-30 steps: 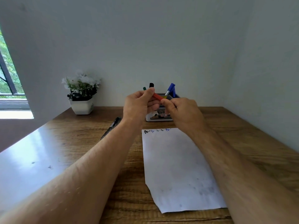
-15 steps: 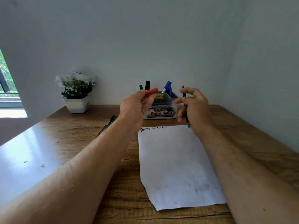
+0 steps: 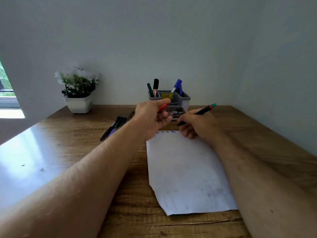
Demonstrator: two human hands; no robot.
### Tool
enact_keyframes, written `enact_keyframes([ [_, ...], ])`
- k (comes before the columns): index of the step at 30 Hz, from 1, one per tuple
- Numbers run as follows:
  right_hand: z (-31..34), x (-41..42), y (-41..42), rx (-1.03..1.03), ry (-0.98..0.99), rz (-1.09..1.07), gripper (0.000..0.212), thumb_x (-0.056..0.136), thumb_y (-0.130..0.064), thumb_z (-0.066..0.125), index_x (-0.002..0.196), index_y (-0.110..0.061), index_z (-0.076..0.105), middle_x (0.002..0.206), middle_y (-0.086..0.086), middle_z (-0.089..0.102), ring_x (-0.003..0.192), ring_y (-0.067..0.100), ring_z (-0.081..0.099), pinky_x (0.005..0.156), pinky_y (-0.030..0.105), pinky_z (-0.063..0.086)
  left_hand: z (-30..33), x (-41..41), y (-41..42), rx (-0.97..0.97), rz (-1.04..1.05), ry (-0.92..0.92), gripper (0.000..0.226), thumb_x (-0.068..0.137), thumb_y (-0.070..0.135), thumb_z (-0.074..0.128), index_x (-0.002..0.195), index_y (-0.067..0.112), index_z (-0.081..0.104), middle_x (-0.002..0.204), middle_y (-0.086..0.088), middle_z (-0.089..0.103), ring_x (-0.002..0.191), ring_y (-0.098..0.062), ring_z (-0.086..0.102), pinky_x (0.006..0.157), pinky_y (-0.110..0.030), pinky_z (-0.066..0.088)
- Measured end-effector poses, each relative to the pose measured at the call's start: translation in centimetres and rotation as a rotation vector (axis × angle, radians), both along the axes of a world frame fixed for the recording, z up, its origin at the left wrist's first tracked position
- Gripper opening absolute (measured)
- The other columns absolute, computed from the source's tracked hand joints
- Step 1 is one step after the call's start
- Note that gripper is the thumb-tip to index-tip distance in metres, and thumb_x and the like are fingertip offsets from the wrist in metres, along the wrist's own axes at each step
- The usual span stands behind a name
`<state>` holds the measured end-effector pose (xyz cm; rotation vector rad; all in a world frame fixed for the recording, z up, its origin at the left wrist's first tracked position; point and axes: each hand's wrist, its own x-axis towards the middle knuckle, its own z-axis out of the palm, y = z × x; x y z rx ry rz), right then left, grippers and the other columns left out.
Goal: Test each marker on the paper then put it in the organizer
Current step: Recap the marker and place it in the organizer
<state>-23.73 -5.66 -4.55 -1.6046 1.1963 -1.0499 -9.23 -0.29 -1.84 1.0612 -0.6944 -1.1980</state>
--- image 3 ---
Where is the person's right hand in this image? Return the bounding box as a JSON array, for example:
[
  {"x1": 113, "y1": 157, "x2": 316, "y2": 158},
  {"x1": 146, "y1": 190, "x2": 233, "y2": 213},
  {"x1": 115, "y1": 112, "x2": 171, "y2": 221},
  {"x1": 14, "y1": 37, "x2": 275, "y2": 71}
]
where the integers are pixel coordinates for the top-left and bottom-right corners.
[{"x1": 177, "y1": 109, "x2": 223, "y2": 146}]

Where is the red-capped black pen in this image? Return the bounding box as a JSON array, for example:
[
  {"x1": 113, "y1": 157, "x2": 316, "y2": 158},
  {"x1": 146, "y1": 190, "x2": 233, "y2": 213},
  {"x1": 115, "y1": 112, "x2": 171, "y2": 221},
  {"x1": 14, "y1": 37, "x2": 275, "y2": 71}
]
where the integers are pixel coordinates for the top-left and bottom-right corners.
[{"x1": 177, "y1": 103, "x2": 217, "y2": 127}]

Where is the grey white desk organizer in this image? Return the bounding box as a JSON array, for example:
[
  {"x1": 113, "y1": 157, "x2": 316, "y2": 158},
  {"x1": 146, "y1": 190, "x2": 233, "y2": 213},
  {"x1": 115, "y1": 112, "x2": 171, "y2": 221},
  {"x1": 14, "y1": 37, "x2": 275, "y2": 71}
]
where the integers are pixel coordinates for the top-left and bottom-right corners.
[{"x1": 148, "y1": 90, "x2": 191, "y2": 121}]

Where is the person's left hand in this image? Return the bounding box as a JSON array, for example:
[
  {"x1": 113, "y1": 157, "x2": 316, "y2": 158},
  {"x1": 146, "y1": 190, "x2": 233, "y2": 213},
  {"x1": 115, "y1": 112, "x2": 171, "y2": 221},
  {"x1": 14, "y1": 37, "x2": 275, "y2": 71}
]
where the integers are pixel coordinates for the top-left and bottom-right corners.
[{"x1": 132, "y1": 98, "x2": 173, "y2": 141}]

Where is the white potted flower plant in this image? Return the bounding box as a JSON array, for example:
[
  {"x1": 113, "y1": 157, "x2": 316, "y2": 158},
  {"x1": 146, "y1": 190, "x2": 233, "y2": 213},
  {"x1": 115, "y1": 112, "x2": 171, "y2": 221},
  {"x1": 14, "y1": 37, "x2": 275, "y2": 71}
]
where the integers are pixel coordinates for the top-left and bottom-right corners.
[{"x1": 54, "y1": 63, "x2": 100, "y2": 114}]

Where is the grey window frame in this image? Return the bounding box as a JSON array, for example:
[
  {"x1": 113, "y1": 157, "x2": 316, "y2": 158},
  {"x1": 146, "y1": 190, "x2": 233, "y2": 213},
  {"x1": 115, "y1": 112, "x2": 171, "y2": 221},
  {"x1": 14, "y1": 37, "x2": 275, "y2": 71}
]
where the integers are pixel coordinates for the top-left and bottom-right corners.
[{"x1": 0, "y1": 60, "x2": 20, "y2": 109}]

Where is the green foliage outside window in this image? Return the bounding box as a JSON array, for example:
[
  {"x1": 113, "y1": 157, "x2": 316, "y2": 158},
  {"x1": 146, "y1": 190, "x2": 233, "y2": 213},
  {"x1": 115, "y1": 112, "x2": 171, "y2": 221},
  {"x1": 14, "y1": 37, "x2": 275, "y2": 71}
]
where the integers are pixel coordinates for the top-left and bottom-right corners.
[{"x1": 0, "y1": 61, "x2": 13, "y2": 90}]

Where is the bunch of pens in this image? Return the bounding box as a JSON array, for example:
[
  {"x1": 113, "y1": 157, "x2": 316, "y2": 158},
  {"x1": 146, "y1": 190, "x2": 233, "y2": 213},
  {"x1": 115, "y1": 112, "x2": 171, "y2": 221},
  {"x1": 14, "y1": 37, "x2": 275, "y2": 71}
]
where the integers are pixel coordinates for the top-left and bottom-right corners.
[{"x1": 106, "y1": 111, "x2": 136, "y2": 139}]

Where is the thick blue silver banded marker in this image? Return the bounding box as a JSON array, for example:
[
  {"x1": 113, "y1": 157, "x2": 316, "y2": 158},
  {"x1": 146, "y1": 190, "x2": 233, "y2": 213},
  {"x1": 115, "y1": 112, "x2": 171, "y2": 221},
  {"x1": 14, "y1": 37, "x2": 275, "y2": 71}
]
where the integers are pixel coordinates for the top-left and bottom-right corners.
[{"x1": 171, "y1": 79, "x2": 183, "y2": 93}]

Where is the person's right forearm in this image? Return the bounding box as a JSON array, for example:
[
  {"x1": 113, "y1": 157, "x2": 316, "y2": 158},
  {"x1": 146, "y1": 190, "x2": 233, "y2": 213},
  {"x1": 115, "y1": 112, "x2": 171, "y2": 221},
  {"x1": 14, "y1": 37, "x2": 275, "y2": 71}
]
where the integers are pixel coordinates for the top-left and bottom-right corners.
[{"x1": 212, "y1": 132, "x2": 317, "y2": 238}]

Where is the white paper sheet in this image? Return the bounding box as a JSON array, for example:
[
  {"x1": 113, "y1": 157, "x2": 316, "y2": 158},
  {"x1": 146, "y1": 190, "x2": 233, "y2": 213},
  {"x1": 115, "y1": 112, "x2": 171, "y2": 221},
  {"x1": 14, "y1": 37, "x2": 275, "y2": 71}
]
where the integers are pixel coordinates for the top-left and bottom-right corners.
[{"x1": 146, "y1": 130, "x2": 238, "y2": 217}]

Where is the person's left forearm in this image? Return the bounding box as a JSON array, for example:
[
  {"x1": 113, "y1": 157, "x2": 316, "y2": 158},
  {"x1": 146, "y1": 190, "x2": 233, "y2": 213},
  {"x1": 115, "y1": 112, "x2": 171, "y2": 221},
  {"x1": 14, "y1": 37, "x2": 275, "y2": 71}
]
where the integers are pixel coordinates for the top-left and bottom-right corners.
[{"x1": 0, "y1": 121, "x2": 147, "y2": 238}]

